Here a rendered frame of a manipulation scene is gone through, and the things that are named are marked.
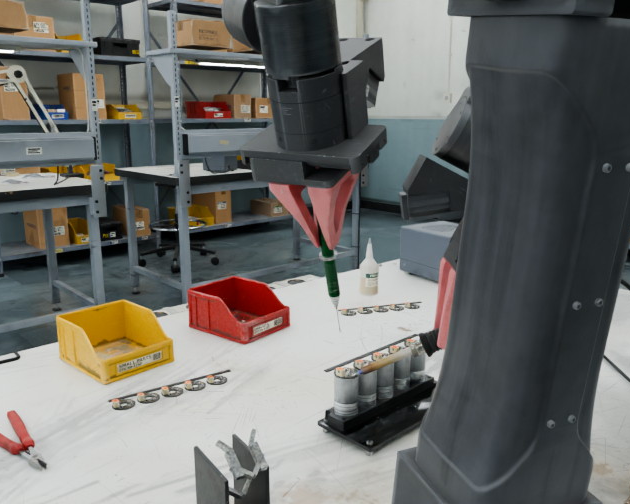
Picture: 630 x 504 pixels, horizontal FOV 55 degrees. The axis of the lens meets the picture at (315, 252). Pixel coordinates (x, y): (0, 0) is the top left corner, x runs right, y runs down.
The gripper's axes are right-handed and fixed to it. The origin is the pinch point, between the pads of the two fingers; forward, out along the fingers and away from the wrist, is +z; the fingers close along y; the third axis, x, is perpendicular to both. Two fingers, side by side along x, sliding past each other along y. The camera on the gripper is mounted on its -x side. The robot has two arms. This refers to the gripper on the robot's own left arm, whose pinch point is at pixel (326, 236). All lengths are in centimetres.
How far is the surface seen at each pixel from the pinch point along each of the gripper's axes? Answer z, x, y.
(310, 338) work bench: 29.2, -17.6, 14.6
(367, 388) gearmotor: 18.1, -0.9, -1.9
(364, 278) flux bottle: 34, -40, 16
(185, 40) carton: 33, -206, 179
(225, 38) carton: 37, -224, 168
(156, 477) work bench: 16.7, 16.6, 11.0
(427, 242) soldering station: 34, -55, 9
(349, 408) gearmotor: 18.4, 2.0, -1.1
